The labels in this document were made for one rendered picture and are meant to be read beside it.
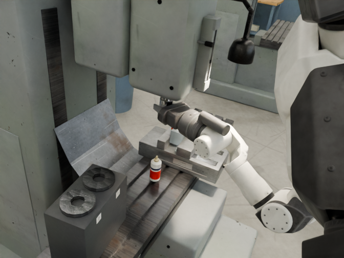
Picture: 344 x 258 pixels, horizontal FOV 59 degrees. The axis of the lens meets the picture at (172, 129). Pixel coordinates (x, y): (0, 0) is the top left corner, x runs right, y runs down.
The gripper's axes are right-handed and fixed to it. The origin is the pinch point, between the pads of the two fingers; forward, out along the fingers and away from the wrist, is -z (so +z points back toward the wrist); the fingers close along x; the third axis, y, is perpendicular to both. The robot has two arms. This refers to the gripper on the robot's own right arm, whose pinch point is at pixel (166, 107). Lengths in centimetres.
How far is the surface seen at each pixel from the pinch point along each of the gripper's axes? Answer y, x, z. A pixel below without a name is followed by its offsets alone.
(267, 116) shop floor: 122, -253, -90
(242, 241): 51, -19, 32
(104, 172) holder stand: 10.5, 27.6, 6.7
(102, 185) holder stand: 10.6, 30.8, 11.2
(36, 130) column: 12.0, 34.7, -26.9
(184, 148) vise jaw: 19.5, -9.7, 2.2
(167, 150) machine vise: 23.4, -7.1, -4.3
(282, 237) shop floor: 124, -105, 22
